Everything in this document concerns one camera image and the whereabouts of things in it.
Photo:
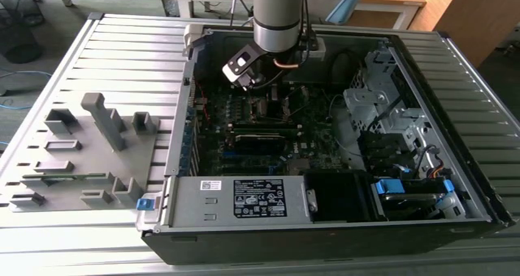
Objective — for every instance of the silver CPU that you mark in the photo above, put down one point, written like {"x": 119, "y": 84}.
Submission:
{"x": 261, "y": 108}

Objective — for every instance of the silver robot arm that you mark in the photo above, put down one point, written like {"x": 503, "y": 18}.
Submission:
{"x": 281, "y": 20}

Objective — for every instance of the CPU socket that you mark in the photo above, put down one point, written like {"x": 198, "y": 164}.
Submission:
{"x": 253, "y": 119}

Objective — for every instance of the metal drive cage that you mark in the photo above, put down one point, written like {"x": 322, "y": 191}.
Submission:
{"x": 362, "y": 97}

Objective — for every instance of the green motherboard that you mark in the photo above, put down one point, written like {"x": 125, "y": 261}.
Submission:
{"x": 321, "y": 136}

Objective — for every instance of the black graphics card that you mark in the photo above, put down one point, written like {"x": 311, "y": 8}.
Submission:
{"x": 261, "y": 145}

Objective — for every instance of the pale blue teach pendant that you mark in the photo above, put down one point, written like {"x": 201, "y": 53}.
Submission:
{"x": 343, "y": 6}

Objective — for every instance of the brown chipset heatsink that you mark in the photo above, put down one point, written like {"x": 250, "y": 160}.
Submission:
{"x": 299, "y": 166}

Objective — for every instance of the black plastic drive bay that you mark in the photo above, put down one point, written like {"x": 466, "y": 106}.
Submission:
{"x": 382, "y": 148}

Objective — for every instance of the grey power supply unit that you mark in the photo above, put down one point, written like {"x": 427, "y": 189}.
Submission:
{"x": 219, "y": 203}

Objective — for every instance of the hard disk in blue carrier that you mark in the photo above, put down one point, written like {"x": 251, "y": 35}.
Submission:
{"x": 390, "y": 187}

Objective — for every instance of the grey parts rack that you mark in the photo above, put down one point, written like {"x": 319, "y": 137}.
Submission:
{"x": 94, "y": 154}

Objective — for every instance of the blue case latch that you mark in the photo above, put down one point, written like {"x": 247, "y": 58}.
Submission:
{"x": 146, "y": 204}

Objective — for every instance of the wooden cabinet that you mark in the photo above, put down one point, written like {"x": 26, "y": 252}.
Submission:
{"x": 479, "y": 14}

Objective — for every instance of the black PC case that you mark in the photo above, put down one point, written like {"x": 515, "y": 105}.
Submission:
{"x": 285, "y": 245}

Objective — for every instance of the black waste bin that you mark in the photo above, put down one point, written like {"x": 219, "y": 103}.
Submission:
{"x": 22, "y": 44}

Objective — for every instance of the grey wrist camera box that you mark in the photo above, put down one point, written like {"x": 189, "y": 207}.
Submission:
{"x": 315, "y": 48}

